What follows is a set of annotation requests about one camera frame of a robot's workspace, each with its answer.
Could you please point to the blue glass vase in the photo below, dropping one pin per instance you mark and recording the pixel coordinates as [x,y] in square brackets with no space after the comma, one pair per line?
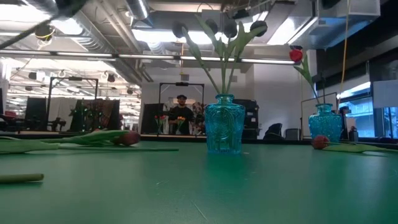
[224,127]
[325,124]

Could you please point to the dark red artificial tulip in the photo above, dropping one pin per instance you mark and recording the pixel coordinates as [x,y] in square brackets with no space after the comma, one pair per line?
[320,142]
[129,138]
[28,147]

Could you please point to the black artificial tulip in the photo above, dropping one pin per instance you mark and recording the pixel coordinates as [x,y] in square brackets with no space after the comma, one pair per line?
[230,28]
[258,28]
[179,29]
[212,25]

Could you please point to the bright red artificial tulip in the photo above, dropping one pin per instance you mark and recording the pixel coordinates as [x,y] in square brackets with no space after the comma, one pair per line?
[21,178]
[296,55]

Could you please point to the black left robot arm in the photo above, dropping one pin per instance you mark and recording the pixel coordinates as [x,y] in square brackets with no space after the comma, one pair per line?
[71,6]

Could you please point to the person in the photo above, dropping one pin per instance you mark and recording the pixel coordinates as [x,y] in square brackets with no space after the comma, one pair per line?
[181,115]

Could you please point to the red flower bunch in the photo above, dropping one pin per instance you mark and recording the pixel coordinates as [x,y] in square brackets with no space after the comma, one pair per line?
[160,118]

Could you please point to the black cabinet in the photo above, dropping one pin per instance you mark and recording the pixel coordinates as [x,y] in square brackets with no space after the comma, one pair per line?
[252,118]

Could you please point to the ceiling light strip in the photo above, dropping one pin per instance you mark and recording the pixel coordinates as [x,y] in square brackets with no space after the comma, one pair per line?
[146,56]

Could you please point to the black office chair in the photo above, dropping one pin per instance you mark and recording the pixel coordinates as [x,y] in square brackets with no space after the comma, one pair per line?
[273,130]

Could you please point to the green table mat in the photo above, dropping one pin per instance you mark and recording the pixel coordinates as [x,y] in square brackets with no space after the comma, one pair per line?
[217,193]

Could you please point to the dark equipment rack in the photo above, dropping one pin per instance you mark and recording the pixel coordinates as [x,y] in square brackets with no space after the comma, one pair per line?
[93,116]

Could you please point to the black monitor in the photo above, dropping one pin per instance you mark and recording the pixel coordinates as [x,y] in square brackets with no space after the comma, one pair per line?
[35,110]

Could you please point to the black station frame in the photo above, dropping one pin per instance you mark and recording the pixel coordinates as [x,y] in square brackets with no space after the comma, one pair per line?
[74,78]
[182,84]

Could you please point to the silver round air duct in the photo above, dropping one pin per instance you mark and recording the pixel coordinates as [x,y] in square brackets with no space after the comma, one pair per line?
[138,9]

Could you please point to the long spiral air duct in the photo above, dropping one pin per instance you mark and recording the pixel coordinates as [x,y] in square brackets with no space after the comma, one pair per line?
[93,34]

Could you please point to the white ventilation duct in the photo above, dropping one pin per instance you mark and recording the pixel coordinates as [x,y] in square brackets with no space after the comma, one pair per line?
[342,21]

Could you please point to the black ceiling camera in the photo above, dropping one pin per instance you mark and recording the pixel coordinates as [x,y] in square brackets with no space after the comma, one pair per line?
[44,31]

